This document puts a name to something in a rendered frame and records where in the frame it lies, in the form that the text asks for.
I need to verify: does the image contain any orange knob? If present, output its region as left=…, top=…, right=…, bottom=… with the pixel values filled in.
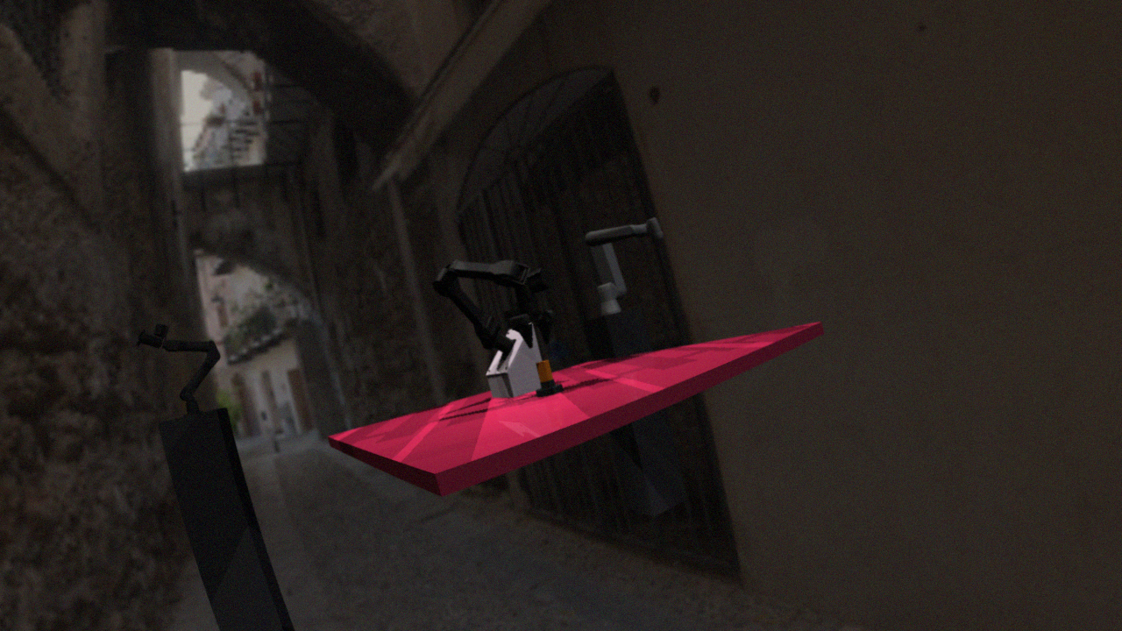
left=536, top=360, right=553, bottom=383

